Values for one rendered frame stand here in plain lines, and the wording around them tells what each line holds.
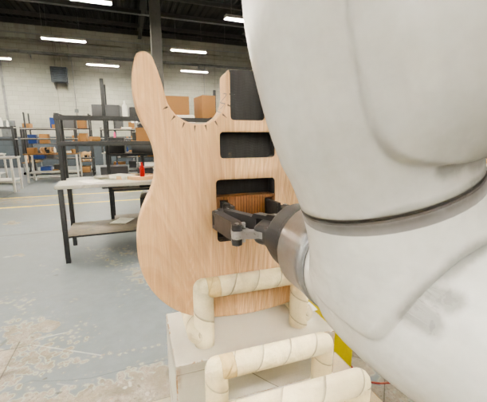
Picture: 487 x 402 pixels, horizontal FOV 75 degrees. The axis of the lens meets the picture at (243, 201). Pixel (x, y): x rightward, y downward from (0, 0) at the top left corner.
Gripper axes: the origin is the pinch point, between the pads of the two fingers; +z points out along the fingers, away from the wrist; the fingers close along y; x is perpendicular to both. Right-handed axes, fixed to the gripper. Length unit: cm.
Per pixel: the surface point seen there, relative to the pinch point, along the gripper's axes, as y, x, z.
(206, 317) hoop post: -8.0, -15.6, -3.2
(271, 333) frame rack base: 3.2, -21.0, -2.5
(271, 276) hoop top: 2.9, -10.6, -3.1
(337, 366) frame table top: 22.7, -37.9, 5.6
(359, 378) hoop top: 8.3, -18.9, -18.4
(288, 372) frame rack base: 5.1, -26.9, -5.1
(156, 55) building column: 56, 256, 866
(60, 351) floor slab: -73, -124, 177
